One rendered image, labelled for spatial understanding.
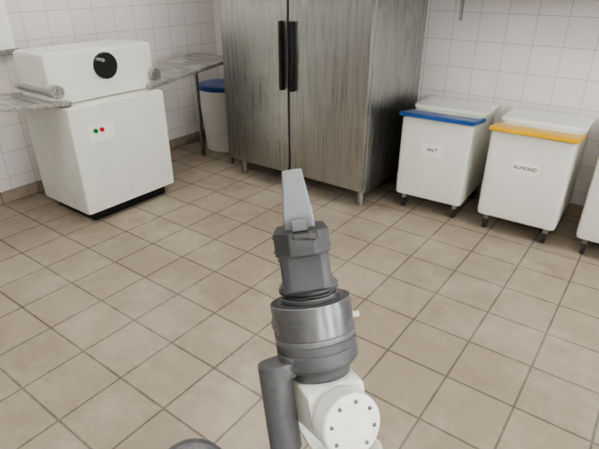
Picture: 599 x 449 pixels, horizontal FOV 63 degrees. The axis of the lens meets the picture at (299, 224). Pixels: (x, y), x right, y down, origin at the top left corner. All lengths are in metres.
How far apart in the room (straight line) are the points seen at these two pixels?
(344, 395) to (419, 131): 3.28
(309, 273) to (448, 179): 3.27
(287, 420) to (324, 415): 0.05
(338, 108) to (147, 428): 2.49
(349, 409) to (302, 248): 0.17
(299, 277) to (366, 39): 3.08
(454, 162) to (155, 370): 2.42
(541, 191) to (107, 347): 2.77
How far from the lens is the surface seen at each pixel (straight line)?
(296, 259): 0.49
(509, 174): 3.58
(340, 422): 0.52
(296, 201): 0.50
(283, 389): 0.53
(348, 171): 3.78
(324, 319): 0.50
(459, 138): 3.62
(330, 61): 3.68
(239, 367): 2.42
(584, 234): 3.63
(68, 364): 2.66
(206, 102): 5.12
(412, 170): 3.81
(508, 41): 4.12
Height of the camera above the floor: 1.65
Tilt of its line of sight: 27 degrees down
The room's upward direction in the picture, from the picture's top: straight up
